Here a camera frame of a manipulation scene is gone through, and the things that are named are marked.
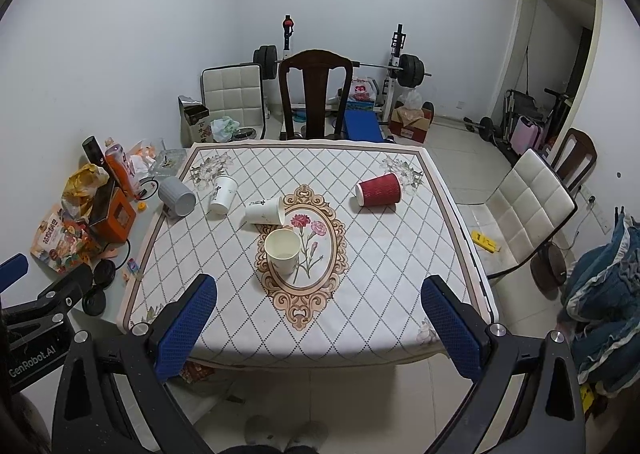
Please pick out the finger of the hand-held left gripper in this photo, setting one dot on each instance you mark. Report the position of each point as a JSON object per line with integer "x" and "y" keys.
{"x": 62, "y": 291}
{"x": 12, "y": 269}

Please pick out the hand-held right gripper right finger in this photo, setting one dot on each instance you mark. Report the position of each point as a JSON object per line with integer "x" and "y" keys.
{"x": 452, "y": 334}

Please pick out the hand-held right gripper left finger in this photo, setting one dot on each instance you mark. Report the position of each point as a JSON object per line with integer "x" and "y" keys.
{"x": 182, "y": 334}

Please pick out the cream paper cup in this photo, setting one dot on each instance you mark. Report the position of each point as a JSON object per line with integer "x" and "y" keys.
{"x": 282, "y": 250}

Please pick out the white printed paper cup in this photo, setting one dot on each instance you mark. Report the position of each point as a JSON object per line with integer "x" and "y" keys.
{"x": 222, "y": 194}
{"x": 264, "y": 211}

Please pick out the red ribbed paper cup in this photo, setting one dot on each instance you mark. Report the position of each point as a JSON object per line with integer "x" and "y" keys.
{"x": 380, "y": 190}

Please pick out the black round lid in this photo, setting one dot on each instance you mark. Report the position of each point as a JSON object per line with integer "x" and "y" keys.
{"x": 95, "y": 302}
{"x": 105, "y": 274}

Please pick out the colourful snack packet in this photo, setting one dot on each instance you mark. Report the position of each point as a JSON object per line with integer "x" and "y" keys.
{"x": 55, "y": 244}

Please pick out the orange box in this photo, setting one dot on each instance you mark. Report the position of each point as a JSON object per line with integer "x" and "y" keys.
{"x": 119, "y": 220}

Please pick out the diamond pattern floral tablecloth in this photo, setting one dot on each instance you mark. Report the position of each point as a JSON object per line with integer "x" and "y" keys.
{"x": 380, "y": 274}

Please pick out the yellow tool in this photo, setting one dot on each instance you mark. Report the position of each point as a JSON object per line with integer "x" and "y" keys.
{"x": 485, "y": 240}

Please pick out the yellow plastic bag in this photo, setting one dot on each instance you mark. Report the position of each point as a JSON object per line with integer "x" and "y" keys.
{"x": 82, "y": 181}

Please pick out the grey slipper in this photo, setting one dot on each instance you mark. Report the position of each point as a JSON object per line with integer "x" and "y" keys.
{"x": 261, "y": 430}
{"x": 310, "y": 432}

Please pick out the grey ribbed mug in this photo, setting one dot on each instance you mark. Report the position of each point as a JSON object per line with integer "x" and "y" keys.
{"x": 176, "y": 197}

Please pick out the black cylinder bottle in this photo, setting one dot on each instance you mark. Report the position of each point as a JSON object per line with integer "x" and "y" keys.
{"x": 93, "y": 148}

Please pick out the white quilted leather chair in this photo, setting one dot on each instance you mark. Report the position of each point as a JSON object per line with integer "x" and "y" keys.
{"x": 232, "y": 94}
{"x": 527, "y": 204}

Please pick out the pile of blue clothes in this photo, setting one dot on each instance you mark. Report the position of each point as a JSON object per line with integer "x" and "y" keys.
{"x": 607, "y": 304}

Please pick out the crumpled white wrapper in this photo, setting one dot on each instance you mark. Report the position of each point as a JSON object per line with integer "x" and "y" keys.
{"x": 142, "y": 154}

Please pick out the glass ashtray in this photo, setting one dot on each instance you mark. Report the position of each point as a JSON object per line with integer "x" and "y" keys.
{"x": 167, "y": 162}

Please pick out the open printed cardboard box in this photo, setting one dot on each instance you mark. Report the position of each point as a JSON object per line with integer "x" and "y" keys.
{"x": 192, "y": 127}

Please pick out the black dumbbell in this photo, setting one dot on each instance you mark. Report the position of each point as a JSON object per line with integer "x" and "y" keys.
{"x": 480, "y": 127}

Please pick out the green and white plastic bag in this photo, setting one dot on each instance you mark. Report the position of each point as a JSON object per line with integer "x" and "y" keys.
{"x": 225, "y": 128}

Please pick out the metal bowl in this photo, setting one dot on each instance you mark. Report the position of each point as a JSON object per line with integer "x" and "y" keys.
{"x": 245, "y": 133}

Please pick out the pink suitcase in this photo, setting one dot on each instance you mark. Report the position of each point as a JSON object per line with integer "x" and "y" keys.
{"x": 528, "y": 135}

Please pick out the red cardboard box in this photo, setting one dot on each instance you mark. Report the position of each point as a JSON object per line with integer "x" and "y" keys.
{"x": 412, "y": 124}

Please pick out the dark wooden chair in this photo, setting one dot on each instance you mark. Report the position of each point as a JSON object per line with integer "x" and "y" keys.
{"x": 577, "y": 154}
{"x": 315, "y": 89}

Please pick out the blue weight bench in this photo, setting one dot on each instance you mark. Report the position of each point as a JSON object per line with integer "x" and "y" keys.
{"x": 362, "y": 127}

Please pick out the folded grey stroller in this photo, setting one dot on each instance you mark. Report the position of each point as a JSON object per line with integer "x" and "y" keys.
{"x": 517, "y": 107}

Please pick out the black kick scooter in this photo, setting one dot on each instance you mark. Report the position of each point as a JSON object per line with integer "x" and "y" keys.
{"x": 556, "y": 107}

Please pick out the red and white plastic bag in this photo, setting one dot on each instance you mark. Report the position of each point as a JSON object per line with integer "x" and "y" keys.
{"x": 362, "y": 90}

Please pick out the black barbell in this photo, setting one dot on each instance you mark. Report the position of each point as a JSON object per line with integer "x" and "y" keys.
{"x": 414, "y": 69}

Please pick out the white barbell rack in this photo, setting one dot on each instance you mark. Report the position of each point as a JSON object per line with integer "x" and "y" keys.
{"x": 396, "y": 64}

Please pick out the wall power outlet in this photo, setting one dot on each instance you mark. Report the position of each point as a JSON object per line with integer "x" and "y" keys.
{"x": 590, "y": 197}

